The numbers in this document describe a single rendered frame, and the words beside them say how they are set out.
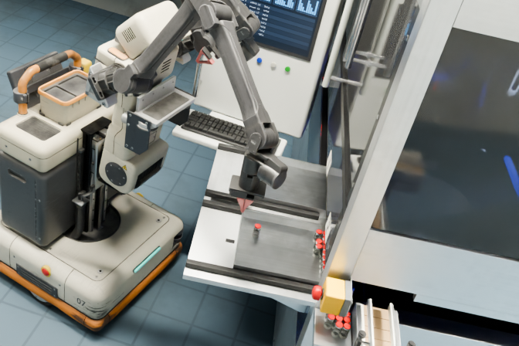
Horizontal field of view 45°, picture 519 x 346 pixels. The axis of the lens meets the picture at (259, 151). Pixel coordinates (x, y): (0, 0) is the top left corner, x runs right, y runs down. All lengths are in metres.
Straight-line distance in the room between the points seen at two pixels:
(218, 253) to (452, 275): 0.69
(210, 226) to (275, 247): 0.22
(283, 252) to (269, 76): 0.84
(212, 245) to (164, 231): 0.91
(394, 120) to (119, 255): 1.59
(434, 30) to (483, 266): 0.71
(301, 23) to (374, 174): 1.01
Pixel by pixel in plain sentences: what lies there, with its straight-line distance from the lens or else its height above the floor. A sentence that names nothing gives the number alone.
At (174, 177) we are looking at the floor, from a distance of 3.63.
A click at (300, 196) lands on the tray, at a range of 2.26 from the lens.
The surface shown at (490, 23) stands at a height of 1.83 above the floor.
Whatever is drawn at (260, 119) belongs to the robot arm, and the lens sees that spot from 1.68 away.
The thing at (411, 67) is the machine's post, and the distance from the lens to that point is 1.44.
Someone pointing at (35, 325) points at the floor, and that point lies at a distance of 2.89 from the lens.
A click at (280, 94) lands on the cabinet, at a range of 2.61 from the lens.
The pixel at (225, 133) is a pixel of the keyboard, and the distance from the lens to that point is 2.58.
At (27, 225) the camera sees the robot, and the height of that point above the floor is 0.39.
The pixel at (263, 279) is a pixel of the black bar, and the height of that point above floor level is 0.90.
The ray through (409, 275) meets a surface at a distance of 1.82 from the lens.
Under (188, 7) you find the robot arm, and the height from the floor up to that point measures 1.54.
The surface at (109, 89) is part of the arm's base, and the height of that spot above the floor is 1.18.
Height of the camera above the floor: 2.27
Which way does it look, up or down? 35 degrees down
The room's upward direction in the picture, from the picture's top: 14 degrees clockwise
